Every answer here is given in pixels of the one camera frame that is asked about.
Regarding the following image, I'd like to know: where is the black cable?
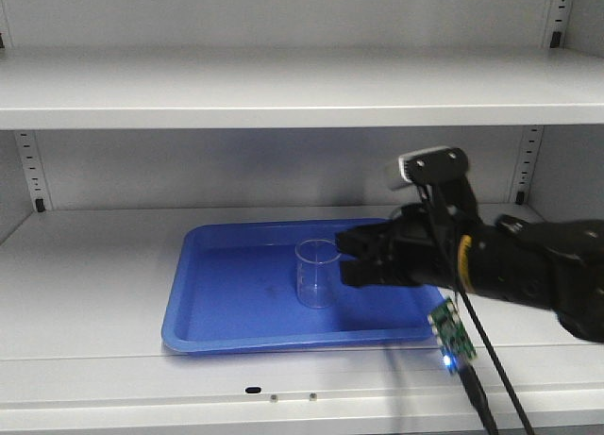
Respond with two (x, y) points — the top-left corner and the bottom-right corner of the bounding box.
(414, 182), (537, 435)

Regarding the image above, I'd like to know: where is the blue plastic tray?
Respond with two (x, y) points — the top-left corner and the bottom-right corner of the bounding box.
(161, 218), (443, 355)

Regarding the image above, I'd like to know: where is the green circuit board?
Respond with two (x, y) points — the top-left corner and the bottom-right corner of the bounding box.
(427, 297), (477, 374)

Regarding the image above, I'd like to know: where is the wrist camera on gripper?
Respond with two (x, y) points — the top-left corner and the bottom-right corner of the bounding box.
(384, 146), (469, 191)

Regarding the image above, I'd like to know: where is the clear glass beaker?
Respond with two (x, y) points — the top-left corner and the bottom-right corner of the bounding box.
(294, 239), (341, 309)

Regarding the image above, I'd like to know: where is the upper grey cabinet shelf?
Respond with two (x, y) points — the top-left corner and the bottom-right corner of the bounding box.
(1, 47), (603, 130)

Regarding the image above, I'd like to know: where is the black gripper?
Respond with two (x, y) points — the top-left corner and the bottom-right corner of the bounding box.
(335, 203), (477, 288)

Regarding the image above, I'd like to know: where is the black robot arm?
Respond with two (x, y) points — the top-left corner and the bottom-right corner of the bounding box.
(335, 204), (603, 343)

